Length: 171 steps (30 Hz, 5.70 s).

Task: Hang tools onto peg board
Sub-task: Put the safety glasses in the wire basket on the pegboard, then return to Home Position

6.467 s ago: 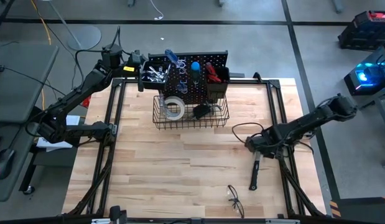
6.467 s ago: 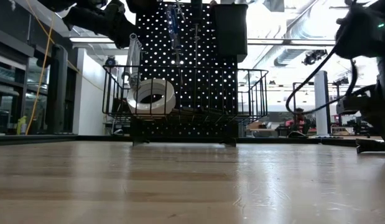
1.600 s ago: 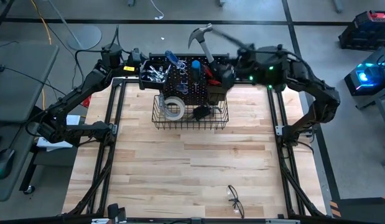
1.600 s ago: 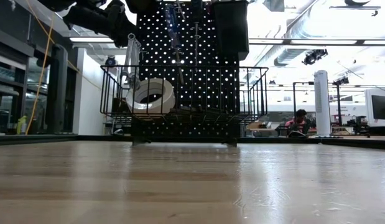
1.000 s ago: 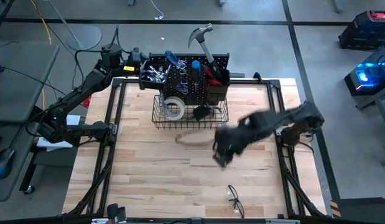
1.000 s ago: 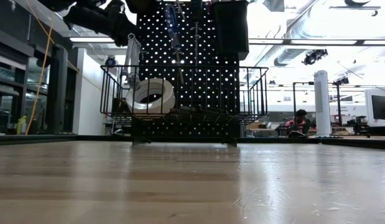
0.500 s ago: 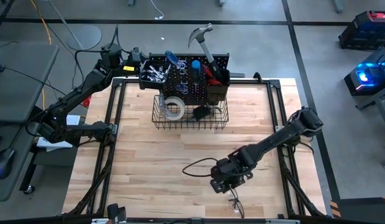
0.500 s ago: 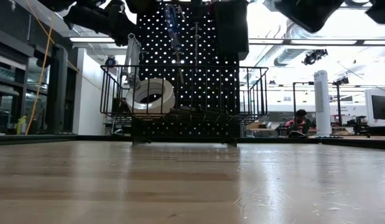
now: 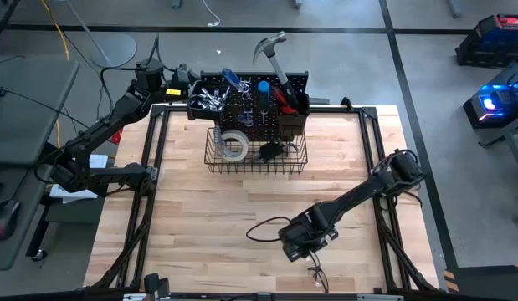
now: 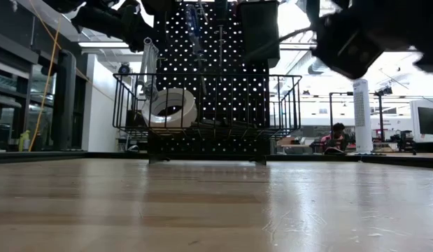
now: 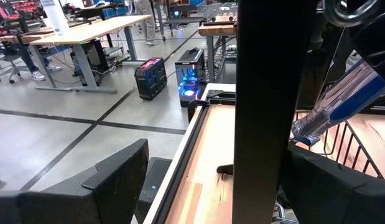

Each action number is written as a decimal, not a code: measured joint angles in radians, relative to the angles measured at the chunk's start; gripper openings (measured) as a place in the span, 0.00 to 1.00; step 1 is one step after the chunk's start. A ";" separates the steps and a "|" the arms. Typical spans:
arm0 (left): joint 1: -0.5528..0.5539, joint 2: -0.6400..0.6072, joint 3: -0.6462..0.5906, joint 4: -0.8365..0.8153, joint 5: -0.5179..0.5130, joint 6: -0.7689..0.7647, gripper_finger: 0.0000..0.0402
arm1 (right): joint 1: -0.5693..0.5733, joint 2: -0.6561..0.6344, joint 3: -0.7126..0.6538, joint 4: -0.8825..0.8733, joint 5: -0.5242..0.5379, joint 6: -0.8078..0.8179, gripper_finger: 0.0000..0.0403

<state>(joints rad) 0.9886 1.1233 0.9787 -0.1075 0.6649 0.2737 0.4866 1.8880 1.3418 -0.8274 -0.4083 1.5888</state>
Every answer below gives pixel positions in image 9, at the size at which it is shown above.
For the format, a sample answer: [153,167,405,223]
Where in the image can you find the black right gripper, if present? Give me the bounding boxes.
[278,211,340,263]

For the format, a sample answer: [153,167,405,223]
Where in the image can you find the black cord loop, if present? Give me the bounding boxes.
[306,249,331,295]

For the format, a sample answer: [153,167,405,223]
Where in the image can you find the blue clear-handled screwdriver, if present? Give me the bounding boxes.
[221,67,252,94]

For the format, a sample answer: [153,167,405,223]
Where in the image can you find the black metal pegboard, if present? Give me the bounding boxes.
[198,69,310,143]

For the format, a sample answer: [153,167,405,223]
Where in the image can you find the black teal-handled screwdriver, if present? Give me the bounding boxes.
[257,79,271,125]

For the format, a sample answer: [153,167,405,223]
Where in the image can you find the white masking tape roll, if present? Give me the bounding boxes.
[219,129,250,163]

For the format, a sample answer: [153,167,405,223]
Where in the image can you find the black-handled claw hammer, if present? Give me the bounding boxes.
[252,31,302,110]

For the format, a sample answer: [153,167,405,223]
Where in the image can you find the wide black pegboard bin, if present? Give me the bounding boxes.
[186,79,231,123]

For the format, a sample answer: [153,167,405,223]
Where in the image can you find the grey round stand base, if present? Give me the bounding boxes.
[65,0,138,69]

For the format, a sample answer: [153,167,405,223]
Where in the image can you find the tall black pegboard bin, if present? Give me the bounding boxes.
[276,92,310,142]

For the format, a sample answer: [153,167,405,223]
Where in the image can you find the white paper sheet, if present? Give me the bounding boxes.
[49,154,109,205]

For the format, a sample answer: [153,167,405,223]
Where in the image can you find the grey desk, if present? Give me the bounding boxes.
[0,56,80,271]

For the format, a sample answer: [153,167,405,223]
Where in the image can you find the black block with hazard stripes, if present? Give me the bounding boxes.
[444,264,518,301]

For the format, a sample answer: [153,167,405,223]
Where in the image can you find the black desk leg with caster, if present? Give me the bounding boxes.
[26,194,54,263]

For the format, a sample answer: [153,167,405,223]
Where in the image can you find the black computer mouse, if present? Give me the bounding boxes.
[0,199,22,242]

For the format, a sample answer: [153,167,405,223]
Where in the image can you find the black computer with coloured lights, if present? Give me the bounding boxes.
[462,73,518,130]

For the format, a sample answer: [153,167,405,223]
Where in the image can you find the black crate with red top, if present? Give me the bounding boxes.
[454,13,518,69]

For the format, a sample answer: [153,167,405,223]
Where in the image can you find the white cable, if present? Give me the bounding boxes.
[199,0,223,28]

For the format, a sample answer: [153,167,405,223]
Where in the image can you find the black wire basket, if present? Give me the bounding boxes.
[203,126,309,176]

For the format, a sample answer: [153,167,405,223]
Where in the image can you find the yellow cable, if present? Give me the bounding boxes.
[39,0,71,151]

